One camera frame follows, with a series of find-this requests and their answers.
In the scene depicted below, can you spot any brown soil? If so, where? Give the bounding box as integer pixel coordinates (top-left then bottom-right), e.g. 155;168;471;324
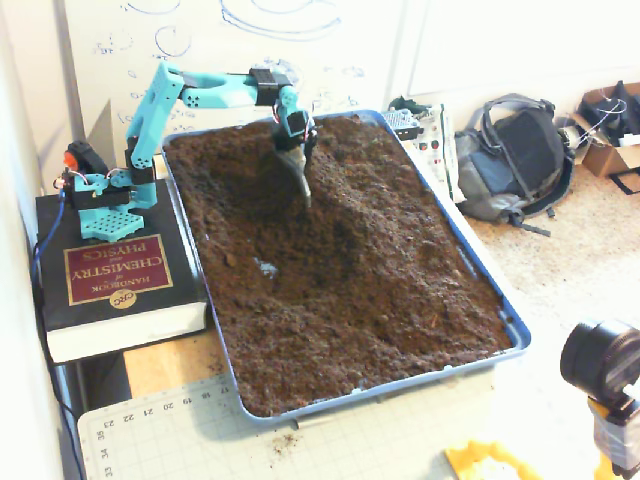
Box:
165;114;514;419

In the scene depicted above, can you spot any black camera lens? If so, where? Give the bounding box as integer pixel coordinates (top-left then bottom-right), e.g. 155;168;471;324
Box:
559;317;640;406

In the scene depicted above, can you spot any grey backpack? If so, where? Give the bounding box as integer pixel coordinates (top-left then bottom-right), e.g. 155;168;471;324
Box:
453;93;576;237

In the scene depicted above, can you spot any black equipment pile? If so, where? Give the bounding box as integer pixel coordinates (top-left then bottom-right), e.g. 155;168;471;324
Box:
579;80;640;146

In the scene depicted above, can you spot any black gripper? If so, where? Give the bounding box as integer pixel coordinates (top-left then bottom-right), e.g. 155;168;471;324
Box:
272;127;320;209

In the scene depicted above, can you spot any yellow taped camera stand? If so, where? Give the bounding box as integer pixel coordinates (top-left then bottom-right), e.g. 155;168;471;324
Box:
587;394;640;480

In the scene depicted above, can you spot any green cutting mat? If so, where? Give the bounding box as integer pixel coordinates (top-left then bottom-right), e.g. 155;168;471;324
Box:
77;357;606;480

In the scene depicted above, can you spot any black chemistry physics handbook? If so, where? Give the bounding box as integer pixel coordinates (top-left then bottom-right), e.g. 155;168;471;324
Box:
34;177;211;364

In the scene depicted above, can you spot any whiteboard with blue drawings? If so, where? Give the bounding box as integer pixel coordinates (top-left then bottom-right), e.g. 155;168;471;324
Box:
53;0;407;151

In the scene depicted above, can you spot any blank white board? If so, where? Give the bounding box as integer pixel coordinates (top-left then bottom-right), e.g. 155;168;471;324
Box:
407;0;640;99

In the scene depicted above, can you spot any cardboard box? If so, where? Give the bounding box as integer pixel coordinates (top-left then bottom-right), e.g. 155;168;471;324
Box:
569;82;640;194

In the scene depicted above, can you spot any black device with grille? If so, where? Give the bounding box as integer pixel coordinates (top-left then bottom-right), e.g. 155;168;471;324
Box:
382;107;424;141

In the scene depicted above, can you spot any blue plastic tray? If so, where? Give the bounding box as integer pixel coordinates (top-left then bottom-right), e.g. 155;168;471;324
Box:
160;108;532;429

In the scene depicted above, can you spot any yellow plastic part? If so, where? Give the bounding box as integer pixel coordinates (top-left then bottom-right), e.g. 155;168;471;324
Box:
443;434;546;480

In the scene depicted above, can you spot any blue cable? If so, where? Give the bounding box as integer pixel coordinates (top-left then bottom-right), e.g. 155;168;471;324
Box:
29;192;69;301

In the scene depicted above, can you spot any black cable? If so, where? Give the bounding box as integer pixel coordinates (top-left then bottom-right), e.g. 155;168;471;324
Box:
29;239;86;480

